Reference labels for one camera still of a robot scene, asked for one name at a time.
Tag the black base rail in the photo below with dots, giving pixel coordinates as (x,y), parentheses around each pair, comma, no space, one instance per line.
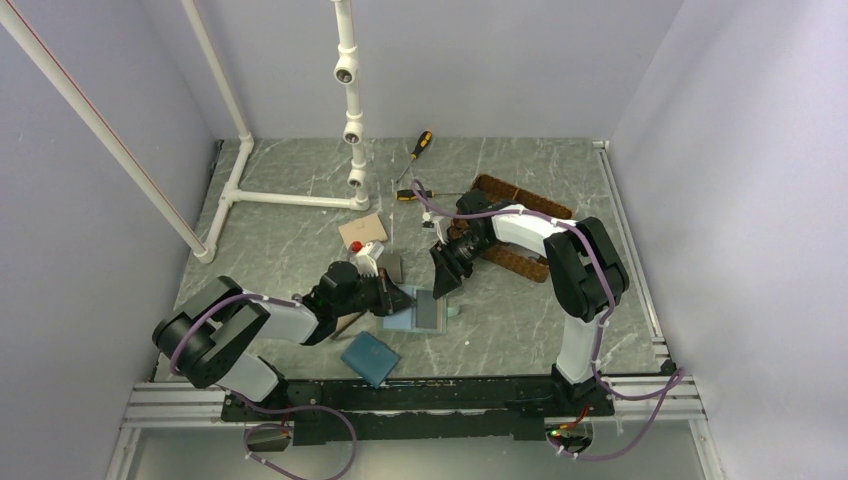
(519,407)

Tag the beige card holder far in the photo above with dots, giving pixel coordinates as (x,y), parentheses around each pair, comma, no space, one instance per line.
(363,230)

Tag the dark grey credit card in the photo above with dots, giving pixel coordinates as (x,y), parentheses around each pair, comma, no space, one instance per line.
(429,316)

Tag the beige card holder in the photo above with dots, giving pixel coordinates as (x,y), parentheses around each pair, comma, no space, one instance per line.
(363,230)
(345,322)

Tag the black yellow screwdriver near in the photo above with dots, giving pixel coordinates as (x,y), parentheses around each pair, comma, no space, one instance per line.
(410,194)

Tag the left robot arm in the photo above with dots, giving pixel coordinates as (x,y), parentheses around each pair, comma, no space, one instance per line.
(206,339)

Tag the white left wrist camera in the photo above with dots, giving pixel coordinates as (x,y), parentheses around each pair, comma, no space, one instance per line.
(365,256)

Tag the aluminium front rail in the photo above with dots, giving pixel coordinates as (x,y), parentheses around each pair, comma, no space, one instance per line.
(173,405)

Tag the green card holder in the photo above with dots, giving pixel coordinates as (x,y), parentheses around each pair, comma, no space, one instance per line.
(404,320)

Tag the black yellow screwdriver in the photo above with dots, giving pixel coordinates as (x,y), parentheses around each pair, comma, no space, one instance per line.
(410,194)
(423,141)

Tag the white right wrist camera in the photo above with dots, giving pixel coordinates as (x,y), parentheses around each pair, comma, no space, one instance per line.
(432,222)

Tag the grey card holder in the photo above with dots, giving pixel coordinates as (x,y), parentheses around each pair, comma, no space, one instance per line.
(392,263)

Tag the blue card holder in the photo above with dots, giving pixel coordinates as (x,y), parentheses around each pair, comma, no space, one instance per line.
(370,358)

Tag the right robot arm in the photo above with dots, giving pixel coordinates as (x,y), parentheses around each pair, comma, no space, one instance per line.
(586,272)

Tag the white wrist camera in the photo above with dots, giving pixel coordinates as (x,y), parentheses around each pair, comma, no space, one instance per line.
(365,256)
(432,222)

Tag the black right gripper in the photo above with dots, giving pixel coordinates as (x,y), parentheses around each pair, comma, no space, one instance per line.
(448,275)

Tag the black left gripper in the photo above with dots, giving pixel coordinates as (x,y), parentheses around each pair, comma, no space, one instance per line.
(390,297)

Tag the white PVC pipe frame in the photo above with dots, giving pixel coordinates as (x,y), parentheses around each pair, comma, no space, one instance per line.
(102,143)

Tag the beige card holder near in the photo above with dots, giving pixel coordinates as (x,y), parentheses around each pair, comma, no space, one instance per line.
(345,322)

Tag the black yellow screwdriver far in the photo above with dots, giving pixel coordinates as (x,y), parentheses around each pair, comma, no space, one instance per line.
(423,141)

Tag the brown woven divided basket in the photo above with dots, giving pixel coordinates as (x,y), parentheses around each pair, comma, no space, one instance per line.
(519,244)

